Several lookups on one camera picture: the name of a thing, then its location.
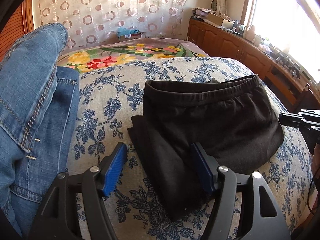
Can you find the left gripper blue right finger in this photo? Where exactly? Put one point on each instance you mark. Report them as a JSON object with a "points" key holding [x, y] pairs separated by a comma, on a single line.
{"points": [[206, 166]]}

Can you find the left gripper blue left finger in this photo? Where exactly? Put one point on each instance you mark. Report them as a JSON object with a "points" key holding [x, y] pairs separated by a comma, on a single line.
{"points": [[112, 166]]}

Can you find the black shorts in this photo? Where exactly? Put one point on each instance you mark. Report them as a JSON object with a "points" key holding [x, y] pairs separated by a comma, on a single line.
{"points": [[233, 121]]}

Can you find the person's right hand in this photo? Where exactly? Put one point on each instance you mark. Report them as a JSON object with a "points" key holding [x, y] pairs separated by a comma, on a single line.
{"points": [[316, 161]]}

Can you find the blue floral bed cover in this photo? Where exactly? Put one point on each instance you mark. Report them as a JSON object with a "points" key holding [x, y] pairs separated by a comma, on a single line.
{"points": [[110, 96]]}

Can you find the folded blue jeans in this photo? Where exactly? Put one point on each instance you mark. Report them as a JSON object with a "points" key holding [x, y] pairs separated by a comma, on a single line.
{"points": [[39, 104]]}

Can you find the colourful flower blanket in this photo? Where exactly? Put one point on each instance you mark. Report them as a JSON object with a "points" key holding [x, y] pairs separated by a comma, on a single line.
{"points": [[89, 59]]}

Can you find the wooden sideboard cabinet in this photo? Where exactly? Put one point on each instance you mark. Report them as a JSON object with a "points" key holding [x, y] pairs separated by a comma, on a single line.
{"points": [[295, 94]]}

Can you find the cardboard box on cabinet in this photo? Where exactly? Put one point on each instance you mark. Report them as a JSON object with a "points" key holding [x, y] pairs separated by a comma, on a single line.
{"points": [[217, 20]]}

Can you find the cardboard box with blue items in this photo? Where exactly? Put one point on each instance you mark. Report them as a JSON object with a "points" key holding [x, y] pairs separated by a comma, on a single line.
{"points": [[125, 34]]}

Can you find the sheer circle pattern curtain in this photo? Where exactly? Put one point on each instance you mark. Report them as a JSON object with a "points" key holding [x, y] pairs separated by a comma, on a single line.
{"points": [[93, 22]]}

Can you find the wooden louvered wardrobe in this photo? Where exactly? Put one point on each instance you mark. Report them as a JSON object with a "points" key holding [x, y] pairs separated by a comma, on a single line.
{"points": [[20, 23]]}

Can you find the window with wooden frame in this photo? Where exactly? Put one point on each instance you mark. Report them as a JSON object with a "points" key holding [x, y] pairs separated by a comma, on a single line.
{"points": [[291, 26]]}

